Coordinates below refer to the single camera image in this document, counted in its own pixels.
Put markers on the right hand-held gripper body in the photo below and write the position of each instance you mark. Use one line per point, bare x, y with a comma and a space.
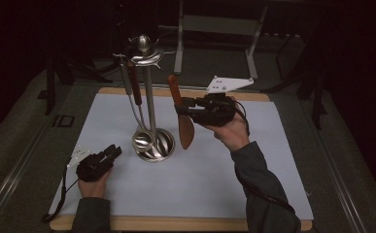
214, 110

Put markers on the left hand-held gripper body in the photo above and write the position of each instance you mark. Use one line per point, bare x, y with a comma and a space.
93, 166

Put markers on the wooden rice paddle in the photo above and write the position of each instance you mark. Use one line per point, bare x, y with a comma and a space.
186, 129

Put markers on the steel utensil stand with hooks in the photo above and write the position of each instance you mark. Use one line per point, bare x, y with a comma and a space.
150, 97

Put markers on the person's left hand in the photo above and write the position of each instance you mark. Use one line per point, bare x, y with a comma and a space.
93, 187

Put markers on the person's right hand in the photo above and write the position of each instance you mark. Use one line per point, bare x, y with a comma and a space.
234, 136

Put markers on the metal chair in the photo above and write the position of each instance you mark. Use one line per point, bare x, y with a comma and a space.
219, 25

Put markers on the dark metal stand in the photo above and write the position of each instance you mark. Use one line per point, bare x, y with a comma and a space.
316, 97
51, 84

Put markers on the black rectangular floor bracket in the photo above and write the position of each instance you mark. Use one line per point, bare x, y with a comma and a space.
63, 120

